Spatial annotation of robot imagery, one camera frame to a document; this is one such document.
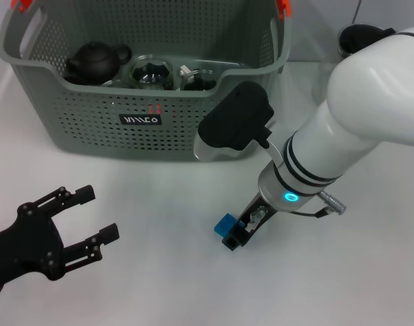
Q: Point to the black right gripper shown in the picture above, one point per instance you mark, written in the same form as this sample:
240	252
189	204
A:
257	210

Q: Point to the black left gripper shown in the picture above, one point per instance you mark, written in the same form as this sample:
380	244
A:
23	244

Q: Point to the black ceramic teapot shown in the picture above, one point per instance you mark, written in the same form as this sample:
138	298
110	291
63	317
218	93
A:
94	64

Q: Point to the glass teacup black holder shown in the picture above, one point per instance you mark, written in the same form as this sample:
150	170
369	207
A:
150	73
109	82
200	84

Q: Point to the blue square four-stud brick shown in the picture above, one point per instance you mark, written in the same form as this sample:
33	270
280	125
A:
224	225

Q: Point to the white toy brick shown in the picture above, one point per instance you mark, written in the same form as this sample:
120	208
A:
185	70

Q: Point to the right gripper silver connector plug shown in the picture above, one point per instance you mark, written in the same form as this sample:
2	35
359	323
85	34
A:
334	202

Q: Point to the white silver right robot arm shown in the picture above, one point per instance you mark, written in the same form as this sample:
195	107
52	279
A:
346	119

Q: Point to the glass pitcher black lid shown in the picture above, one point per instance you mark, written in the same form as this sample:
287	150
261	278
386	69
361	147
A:
356	37

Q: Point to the grey perforated plastic storage bin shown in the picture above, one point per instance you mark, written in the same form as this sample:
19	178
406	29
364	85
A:
159	136

